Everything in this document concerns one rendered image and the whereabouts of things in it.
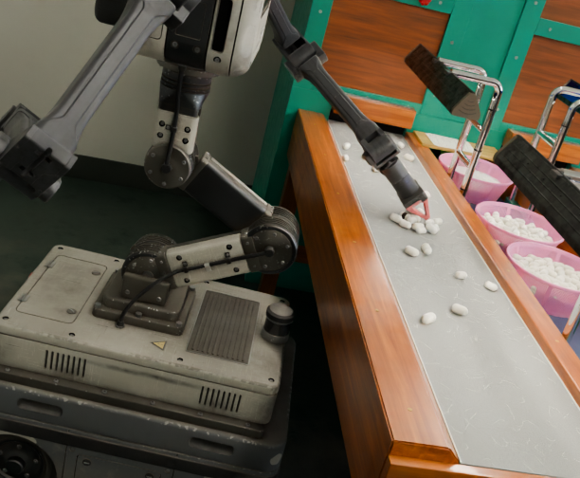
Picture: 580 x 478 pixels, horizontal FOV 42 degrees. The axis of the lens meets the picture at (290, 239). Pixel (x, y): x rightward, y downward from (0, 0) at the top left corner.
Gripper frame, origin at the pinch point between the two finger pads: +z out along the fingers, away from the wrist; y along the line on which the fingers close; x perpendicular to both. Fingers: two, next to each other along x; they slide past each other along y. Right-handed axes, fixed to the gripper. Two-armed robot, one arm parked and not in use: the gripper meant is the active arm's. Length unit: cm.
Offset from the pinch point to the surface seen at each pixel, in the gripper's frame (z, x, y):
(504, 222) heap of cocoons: 23.3, -17.4, 13.9
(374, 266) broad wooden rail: -16.6, 14.6, -39.3
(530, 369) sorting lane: 7, -2, -68
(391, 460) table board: -19, 22, -101
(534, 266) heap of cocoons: 20.9, -15.9, -17.6
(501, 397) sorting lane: 0, 5, -79
